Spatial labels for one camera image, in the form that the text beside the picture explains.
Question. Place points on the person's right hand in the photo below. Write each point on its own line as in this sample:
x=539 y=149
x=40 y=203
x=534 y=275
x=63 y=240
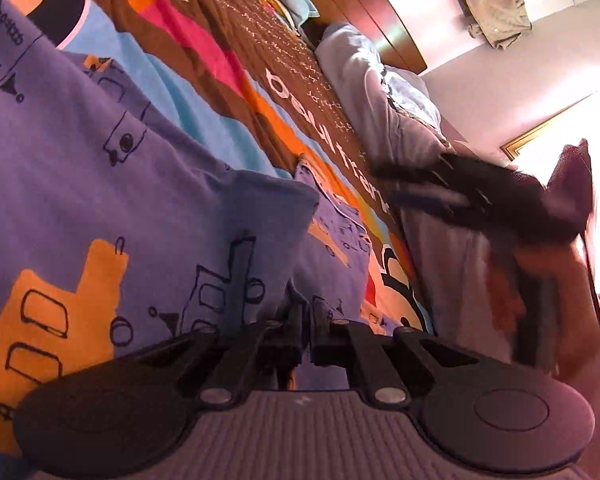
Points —
x=577 y=300

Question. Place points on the dark maroon cloth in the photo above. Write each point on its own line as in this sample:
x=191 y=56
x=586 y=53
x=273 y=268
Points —
x=572 y=180

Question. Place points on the wooden headboard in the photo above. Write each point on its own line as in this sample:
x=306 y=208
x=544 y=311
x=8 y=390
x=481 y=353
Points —
x=360 y=5

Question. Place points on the light grey quilt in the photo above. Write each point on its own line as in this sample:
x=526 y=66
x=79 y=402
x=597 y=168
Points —
x=360 y=90

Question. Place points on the gold wooden frame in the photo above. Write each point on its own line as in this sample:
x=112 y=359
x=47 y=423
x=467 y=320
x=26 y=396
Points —
x=522 y=141

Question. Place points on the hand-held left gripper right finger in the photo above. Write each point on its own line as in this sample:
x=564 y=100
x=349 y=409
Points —
x=323 y=340

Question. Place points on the beige hanging garment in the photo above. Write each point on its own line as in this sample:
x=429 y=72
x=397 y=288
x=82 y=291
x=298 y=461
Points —
x=495 y=0

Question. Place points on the colourful printed bedspread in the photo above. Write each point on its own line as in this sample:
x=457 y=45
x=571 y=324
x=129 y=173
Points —
x=205 y=60

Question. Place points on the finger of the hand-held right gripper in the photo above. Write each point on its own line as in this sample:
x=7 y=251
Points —
x=415 y=172
x=430 y=205

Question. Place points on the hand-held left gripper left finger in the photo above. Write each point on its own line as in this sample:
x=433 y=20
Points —
x=296 y=340

